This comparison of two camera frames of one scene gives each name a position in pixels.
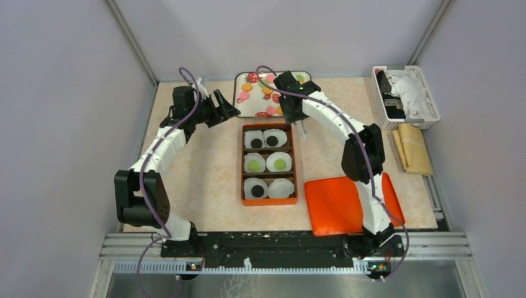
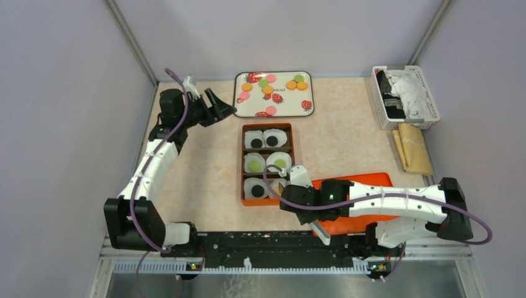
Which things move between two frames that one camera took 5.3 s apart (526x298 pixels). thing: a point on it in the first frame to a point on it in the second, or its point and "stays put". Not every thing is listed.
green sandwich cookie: x=280 y=164 stays put
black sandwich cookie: x=257 y=190 stays put
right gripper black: x=290 y=117 to x=306 y=218
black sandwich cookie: x=271 y=141 stays put
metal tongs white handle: x=303 y=128 to x=324 y=237
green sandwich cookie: x=254 y=166 stays put
